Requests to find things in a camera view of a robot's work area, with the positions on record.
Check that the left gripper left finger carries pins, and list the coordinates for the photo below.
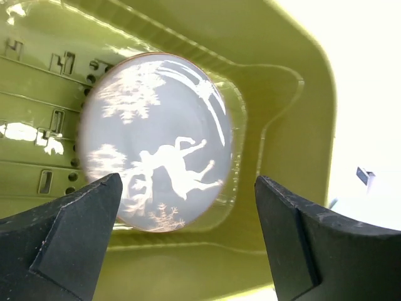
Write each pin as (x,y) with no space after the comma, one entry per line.
(55,251)

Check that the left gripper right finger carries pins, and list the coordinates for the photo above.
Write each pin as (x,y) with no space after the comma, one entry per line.
(315,253)

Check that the grey deer pattern plate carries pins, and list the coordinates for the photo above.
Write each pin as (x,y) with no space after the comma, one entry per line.
(158,121)

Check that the olive green plastic bin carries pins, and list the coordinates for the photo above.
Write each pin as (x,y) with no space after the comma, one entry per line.
(278,88)

